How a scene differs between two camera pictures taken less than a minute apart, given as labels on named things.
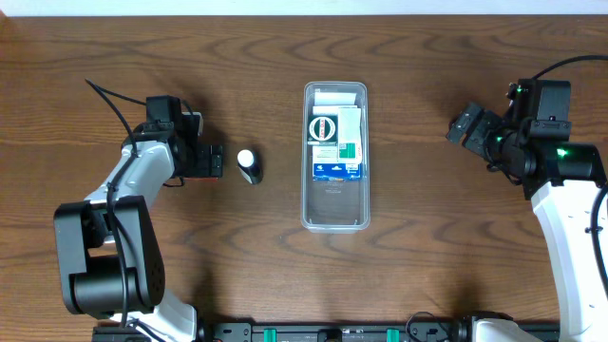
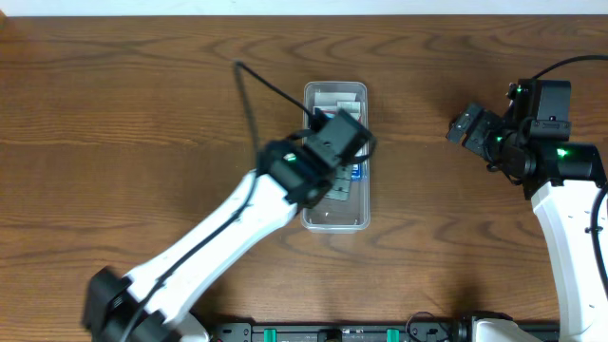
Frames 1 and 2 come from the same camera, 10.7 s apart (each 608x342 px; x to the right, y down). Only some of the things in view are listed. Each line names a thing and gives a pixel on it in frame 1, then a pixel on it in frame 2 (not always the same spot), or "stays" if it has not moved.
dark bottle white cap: (249, 163) -> (340, 188)
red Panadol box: (199, 180) -> (328, 110)
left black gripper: (206, 158) -> (351, 159)
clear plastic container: (335, 161) stays
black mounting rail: (320, 332) stays
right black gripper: (480, 133) stays
